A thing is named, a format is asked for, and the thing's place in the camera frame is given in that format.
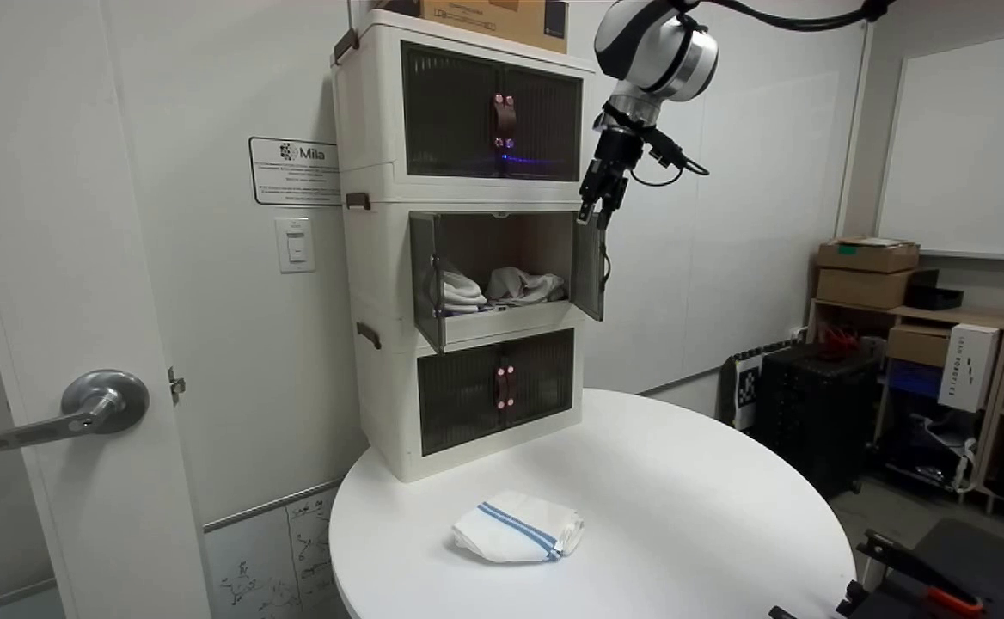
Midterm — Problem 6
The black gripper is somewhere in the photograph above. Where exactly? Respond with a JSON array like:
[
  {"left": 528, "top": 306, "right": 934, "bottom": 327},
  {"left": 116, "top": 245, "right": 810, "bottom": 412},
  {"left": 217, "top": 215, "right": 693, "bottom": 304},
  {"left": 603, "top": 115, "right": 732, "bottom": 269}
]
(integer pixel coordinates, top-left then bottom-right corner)
[{"left": 577, "top": 107, "right": 657, "bottom": 227}]

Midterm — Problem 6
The dark translucent cabinet door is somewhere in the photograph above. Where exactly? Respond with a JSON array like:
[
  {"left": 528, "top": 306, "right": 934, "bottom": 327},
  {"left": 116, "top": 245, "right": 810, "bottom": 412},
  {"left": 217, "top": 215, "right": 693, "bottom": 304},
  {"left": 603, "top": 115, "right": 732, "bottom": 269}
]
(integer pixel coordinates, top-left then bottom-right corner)
[
  {"left": 507, "top": 66, "right": 589, "bottom": 183},
  {"left": 570, "top": 211, "right": 613, "bottom": 327},
  {"left": 507, "top": 332, "right": 577, "bottom": 428},
  {"left": 408, "top": 211, "right": 452, "bottom": 357},
  {"left": 400, "top": 43, "right": 510, "bottom": 183},
  {"left": 416, "top": 349, "right": 514, "bottom": 461}
]

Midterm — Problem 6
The white stacked storage cabinet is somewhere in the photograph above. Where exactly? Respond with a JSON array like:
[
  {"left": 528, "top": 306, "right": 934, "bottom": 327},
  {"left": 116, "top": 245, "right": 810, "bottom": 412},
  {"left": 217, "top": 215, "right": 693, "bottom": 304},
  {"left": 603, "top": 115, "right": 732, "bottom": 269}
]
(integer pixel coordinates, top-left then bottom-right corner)
[{"left": 329, "top": 10, "right": 616, "bottom": 485}]

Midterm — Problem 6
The white room door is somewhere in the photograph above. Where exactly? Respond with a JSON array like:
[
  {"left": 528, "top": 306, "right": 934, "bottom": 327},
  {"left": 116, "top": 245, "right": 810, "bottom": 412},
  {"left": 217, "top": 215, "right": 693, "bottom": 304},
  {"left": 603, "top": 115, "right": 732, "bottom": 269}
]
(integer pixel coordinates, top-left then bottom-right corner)
[{"left": 0, "top": 0, "right": 214, "bottom": 619}]

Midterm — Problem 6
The grey folded cloth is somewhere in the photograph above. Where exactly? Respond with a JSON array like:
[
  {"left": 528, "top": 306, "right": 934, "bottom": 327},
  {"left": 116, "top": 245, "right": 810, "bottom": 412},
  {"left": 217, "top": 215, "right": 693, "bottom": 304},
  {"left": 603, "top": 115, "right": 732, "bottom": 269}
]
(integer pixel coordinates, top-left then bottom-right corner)
[{"left": 483, "top": 265, "right": 570, "bottom": 314}]

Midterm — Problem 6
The white folded cloth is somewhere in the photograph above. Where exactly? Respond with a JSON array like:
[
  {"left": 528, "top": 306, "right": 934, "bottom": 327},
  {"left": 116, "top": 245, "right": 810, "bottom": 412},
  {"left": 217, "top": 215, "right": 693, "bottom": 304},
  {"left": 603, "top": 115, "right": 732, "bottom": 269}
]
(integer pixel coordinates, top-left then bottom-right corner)
[{"left": 440, "top": 269, "right": 492, "bottom": 317}]

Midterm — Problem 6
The black framed sign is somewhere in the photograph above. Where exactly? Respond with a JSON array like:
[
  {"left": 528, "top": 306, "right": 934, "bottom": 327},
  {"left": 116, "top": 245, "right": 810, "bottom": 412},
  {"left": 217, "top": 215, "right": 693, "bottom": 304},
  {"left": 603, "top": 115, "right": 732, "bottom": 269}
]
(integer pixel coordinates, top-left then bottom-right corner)
[{"left": 715, "top": 340, "right": 799, "bottom": 436}]

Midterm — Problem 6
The flat brown cardboard box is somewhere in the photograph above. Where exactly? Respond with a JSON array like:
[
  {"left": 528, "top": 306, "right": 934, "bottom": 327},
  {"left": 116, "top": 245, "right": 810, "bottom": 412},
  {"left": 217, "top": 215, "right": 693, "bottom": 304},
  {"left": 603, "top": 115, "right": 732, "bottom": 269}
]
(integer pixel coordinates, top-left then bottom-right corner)
[{"left": 815, "top": 238, "right": 925, "bottom": 280}]

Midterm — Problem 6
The black storage crate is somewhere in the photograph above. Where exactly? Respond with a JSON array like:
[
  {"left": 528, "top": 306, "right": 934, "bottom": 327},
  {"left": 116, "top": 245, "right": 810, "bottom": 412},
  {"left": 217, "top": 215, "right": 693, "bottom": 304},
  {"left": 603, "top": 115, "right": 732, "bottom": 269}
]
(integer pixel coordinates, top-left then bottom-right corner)
[{"left": 750, "top": 340, "right": 888, "bottom": 498}]

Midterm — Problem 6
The black box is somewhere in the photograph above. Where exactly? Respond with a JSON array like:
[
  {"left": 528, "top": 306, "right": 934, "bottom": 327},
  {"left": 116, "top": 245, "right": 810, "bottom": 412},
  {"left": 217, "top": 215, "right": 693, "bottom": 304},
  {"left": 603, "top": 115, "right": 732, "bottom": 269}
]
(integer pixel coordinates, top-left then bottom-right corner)
[{"left": 904, "top": 269, "right": 966, "bottom": 314}]

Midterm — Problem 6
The small brown cardboard box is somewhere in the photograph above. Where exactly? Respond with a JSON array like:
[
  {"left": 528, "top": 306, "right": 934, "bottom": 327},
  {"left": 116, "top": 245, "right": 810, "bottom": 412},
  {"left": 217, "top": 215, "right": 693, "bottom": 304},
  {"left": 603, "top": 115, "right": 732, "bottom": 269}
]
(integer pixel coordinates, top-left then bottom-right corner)
[{"left": 884, "top": 323, "right": 955, "bottom": 373}]

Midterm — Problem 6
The blue box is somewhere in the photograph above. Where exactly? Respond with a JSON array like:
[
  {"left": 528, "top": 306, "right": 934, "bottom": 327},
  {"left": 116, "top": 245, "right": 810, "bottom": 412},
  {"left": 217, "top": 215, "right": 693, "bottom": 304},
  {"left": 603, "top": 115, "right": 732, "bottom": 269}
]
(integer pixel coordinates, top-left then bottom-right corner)
[{"left": 888, "top": 363, "right": 947, "bottom": 404}]

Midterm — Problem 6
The white whiteboard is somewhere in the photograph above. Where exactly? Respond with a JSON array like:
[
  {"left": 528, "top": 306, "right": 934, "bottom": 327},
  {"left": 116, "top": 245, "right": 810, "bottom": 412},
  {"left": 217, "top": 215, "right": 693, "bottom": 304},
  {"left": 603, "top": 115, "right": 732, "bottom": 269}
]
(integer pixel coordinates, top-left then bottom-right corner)
[{"left": 873, "top": 20, "right": 1004, "bottom": 269}]

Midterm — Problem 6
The white product box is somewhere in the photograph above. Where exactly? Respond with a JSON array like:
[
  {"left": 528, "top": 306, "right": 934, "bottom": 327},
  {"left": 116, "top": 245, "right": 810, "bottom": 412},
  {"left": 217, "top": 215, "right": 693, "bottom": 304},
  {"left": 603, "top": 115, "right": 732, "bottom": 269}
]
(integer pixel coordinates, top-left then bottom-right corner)
[{"left": 934, "top": 320, "right": 1004, "bottom": 416}]

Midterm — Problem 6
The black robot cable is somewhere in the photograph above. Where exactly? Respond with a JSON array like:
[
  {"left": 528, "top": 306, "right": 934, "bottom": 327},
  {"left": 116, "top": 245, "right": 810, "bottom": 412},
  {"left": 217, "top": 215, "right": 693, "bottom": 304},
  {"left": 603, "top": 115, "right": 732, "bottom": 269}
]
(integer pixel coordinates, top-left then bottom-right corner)
[{"left": 700, "top": 0, "right": 897, "bottom": 36}]

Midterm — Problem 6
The white light switch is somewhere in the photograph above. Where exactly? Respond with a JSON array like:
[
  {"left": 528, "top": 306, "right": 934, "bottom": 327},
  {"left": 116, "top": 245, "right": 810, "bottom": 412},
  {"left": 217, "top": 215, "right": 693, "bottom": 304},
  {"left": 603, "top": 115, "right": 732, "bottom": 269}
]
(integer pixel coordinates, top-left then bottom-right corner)
[{"left": 275, "top": 215, "right": 321, "bottom": 280}]

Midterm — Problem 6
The white wall sign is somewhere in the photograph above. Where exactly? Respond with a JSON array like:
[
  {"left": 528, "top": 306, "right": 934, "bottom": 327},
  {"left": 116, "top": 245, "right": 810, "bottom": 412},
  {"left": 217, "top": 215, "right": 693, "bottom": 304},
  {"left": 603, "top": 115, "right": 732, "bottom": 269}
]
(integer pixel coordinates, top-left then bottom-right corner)
[{"left": 244, "top": 133, "right": 346, "bottom": 211}]

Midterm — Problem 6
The white wall poster with drawings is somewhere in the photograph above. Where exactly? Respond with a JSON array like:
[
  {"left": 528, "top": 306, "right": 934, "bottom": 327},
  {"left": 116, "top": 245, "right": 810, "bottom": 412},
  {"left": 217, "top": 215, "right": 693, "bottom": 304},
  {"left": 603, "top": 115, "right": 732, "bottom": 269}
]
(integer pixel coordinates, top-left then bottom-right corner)
[{"left": 198, "top": 485, "right": 342, "bottom": 619}]

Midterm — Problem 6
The red handled black tool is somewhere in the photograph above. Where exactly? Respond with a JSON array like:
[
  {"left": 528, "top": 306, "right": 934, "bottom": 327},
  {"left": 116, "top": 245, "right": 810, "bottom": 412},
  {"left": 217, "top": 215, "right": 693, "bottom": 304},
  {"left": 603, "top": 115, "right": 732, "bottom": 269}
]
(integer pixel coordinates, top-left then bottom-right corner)
[{"left": 839, "top": 529, "right": 994, "bottom": 619}]

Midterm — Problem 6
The silver lever door handle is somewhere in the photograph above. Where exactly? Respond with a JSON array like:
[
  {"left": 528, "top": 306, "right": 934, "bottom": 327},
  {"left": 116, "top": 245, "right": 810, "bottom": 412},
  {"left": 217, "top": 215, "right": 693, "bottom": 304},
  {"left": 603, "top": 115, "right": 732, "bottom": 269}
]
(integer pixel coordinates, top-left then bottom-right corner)
[{"left": 0, "top": 365, "right": 151, "bottom": 457}]

